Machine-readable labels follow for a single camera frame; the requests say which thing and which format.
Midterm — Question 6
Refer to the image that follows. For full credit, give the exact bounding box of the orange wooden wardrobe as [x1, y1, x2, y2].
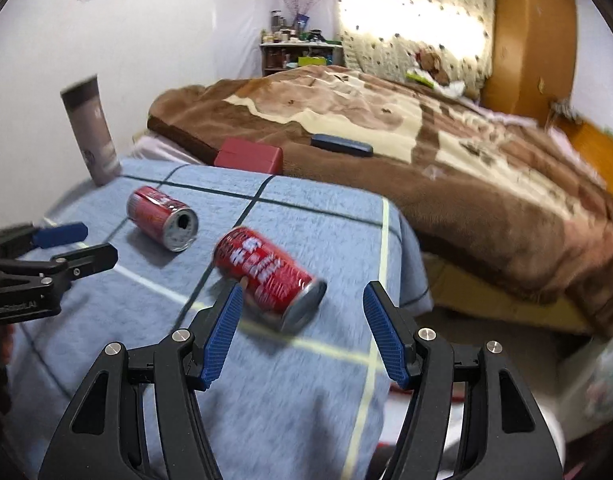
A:
[482, 0, 577, 125]

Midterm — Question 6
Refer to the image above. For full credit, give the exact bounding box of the red gift box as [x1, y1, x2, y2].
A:
[214, 138, 284, 174]

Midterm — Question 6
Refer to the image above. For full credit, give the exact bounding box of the white round trash bin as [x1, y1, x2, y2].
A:
[537, 403, 567, 467]

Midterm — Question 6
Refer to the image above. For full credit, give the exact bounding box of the dark blue glasses case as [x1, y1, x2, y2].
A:
[311, 133, 373, 157]

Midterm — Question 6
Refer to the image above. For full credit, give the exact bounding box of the brown teddy bear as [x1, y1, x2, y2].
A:
[416, 48, 451, 86]

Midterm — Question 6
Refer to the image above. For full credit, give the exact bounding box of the brown patterned blanket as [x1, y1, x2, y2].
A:
[147, 65, 613, 338]

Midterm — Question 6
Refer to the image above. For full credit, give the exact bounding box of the patterned window curtain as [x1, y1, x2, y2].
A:
[337, 0, 495, 96]

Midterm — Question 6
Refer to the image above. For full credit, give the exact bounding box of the cluttered white shelf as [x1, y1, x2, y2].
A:
[259, 10, 344, 77]

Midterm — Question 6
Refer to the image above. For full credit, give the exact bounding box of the grey thermos flask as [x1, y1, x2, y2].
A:
[60, 76, 121, 186]

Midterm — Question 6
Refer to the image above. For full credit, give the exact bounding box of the red milk can with cartoon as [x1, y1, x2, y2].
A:
[213, 226, 327, 333]

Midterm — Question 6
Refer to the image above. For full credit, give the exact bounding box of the red drink can top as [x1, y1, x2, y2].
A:
[126, 186, 199, 252]

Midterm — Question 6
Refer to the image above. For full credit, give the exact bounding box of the blue checked table cloth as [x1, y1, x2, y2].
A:
[6, 159, 432, 479]

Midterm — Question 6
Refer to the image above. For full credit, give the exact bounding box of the wooden bed headboard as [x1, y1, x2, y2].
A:
[553, 115, 613, 195]

